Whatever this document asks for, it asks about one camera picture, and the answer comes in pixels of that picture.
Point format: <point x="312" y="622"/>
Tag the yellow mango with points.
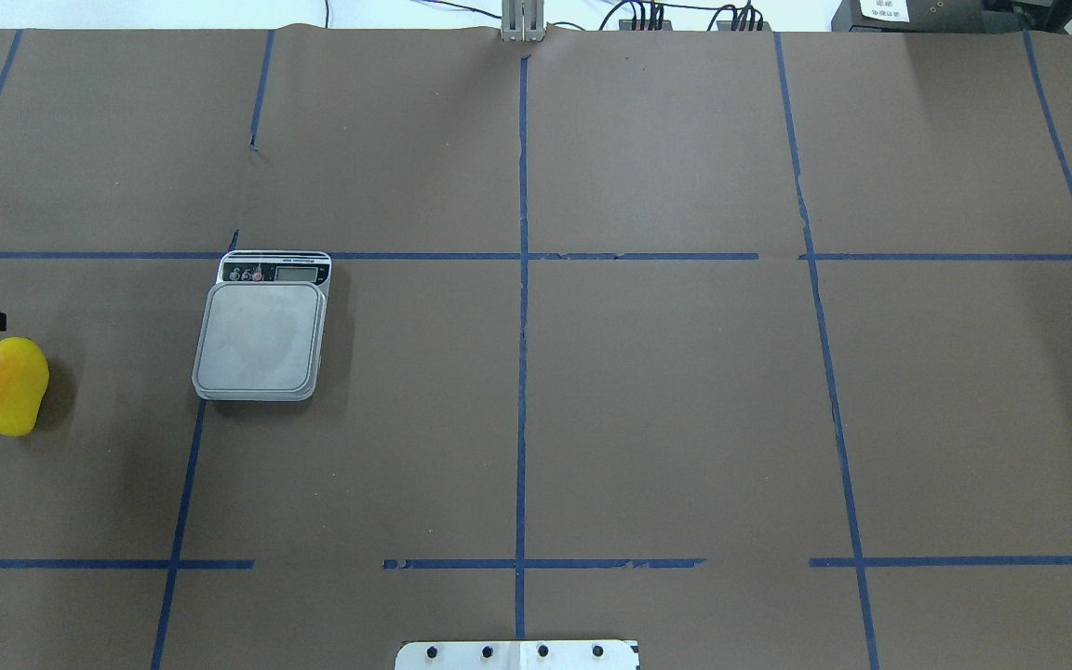
<point x="23" y="384"/>

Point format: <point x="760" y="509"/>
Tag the brown paper table cover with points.
<point x="755" y="349"/>

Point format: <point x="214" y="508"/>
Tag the grey digital kitchen scale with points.
<point x="263" y="326"/>

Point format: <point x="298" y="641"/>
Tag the black power strip left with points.
<point x="646" y="17"/>

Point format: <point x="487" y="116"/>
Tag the black power strip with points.
<point x="744" y="18"/>
<point x="646" y="17"/>

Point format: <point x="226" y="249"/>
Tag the white metal mounting plate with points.
<point x="520" y="654"/>

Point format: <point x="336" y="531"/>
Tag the black power strip right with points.
<point x="744" y="18"/>

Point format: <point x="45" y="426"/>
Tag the dark grey equipment box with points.
<point x="927" y="17"/>

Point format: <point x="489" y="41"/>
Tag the aluminium profile post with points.
<point x="523" y="21"/>

